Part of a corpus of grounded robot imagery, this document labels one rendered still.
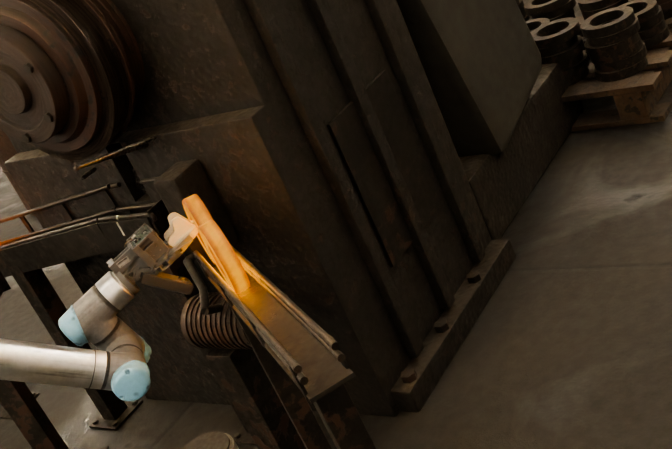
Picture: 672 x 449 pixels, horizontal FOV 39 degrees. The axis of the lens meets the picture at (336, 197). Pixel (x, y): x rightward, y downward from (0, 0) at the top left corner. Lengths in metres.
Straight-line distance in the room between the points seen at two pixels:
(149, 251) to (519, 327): 1.08
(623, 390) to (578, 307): 0.38
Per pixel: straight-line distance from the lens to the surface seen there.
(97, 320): 2.01
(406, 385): 2.45
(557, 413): 2.31
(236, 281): 1.84
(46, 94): 2.21
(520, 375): 2.45
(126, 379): 1.91
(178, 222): 1.99
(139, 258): 2.00
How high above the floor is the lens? 1.44
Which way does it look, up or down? 22 degrees down
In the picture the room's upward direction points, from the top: 25 degrees counter-clockwise
